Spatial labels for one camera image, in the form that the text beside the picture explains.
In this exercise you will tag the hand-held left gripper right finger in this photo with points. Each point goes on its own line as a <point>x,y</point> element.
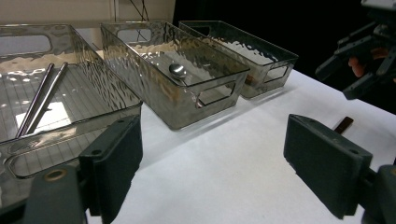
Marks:
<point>323,161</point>

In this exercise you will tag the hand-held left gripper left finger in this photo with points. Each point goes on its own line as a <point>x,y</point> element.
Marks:
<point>115,165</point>

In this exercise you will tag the smoky clear plastic bin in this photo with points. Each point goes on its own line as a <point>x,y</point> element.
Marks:
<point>93,81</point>
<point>264,59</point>
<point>162,102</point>

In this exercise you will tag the steel chopstick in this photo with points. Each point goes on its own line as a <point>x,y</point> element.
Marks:
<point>46,98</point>
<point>35,99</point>

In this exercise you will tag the steel spoon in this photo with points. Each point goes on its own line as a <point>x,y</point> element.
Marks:
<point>177,71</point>

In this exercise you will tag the white table sheet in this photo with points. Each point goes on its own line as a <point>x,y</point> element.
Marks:
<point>233,161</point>

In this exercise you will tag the light wooden desk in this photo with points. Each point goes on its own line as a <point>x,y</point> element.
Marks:
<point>62,12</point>

